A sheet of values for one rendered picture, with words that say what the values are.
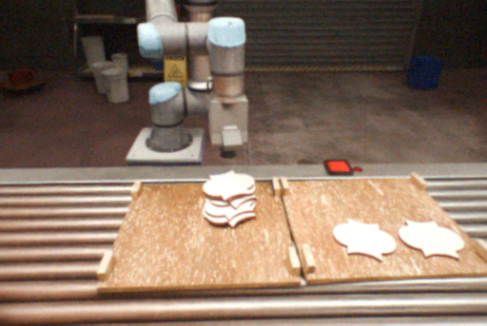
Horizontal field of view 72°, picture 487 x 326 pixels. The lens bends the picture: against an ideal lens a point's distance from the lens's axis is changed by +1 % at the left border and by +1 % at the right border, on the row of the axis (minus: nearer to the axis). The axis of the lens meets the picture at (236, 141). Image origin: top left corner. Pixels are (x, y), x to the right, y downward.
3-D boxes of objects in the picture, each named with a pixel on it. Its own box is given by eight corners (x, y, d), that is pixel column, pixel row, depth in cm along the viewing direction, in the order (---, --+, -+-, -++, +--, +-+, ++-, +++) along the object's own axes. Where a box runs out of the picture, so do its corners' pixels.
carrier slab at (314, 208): (278, 185, 99) (278, 181, 98) (411, 182, 101) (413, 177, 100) (306, 284, 68) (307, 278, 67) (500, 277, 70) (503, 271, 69)
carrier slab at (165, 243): (138, 189, 97) (137, 184, 97) (276, 186, 99) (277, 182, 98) (97, 293, 66) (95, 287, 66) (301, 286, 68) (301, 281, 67)
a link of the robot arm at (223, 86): (247, 76, 70) (208, 78, 69) (246, 97, 72) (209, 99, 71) (241, 67, 76) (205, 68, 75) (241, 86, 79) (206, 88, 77)
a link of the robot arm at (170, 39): (136, -49, 102) (135, 24, 68) (172, -48, 104) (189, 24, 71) (140, -10, 110) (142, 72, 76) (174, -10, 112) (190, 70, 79)
